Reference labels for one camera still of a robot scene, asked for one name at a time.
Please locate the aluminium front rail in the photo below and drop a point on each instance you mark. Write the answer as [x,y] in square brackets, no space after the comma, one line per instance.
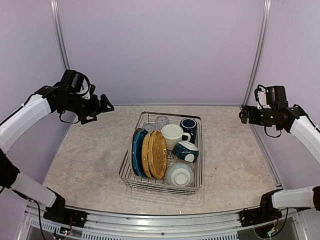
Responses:
[103,225]

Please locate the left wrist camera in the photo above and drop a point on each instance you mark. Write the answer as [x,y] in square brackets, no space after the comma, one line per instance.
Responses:
[75,83]

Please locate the clear glass tumbler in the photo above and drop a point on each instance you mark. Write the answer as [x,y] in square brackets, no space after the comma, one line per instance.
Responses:
[148,126]
[161,121]

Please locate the pale striped bowl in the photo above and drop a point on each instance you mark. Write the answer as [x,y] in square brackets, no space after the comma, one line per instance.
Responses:
[179,175]

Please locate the teal and white bowl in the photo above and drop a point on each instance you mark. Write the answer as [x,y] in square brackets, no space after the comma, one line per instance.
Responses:
[186,151]

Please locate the cream ribbed mug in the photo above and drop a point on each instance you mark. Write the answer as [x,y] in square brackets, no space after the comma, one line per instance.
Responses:
[173,134]

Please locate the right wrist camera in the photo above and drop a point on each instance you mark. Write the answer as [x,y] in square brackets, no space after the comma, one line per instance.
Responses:
[273,97]

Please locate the bird pattern ceramic plate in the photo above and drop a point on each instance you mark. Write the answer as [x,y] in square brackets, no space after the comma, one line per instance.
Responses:
[136,131]

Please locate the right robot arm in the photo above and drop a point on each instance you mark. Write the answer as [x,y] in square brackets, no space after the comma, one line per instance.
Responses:
[295,121]

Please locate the dark blue mug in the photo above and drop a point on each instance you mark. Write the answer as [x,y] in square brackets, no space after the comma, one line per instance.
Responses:
[190,126]

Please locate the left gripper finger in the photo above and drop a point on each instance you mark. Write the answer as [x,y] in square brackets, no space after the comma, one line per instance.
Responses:
[105,104]
[87,119]

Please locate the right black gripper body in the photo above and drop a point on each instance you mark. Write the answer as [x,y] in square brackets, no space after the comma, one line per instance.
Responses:
[268,119]

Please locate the yellow polka dot plate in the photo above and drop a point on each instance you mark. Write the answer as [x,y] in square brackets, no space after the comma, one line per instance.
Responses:
[157,155]
[144,154]

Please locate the aluminium frame post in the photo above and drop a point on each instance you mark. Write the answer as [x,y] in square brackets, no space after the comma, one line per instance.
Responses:
[59,33]
[258,52]

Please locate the left aluminium frame post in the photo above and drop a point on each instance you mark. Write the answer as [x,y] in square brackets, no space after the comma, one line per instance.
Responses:
[59,33]

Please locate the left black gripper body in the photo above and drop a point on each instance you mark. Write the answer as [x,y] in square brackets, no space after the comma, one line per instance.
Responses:
[83,108]

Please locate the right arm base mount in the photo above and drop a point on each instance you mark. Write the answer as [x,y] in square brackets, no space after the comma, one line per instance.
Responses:
[256,216]

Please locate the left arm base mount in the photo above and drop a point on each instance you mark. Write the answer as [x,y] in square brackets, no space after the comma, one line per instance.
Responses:
[67,216]

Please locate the blue polka dot plate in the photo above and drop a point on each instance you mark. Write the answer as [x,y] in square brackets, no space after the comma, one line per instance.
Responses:
[137,153]

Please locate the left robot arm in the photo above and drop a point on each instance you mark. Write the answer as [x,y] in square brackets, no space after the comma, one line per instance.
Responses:
[47,100]

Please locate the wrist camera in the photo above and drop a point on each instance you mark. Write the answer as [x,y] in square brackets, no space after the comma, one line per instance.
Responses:
[75,83]
[273,97]

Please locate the right aluminium frame post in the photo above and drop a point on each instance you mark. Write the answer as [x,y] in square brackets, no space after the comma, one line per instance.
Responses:
[258,52]

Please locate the metal wire dish rack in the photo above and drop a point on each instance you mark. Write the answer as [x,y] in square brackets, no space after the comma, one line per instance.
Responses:
[132,180]

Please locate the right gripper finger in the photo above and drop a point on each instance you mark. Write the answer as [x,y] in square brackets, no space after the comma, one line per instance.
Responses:
[243,118]
[244,110]

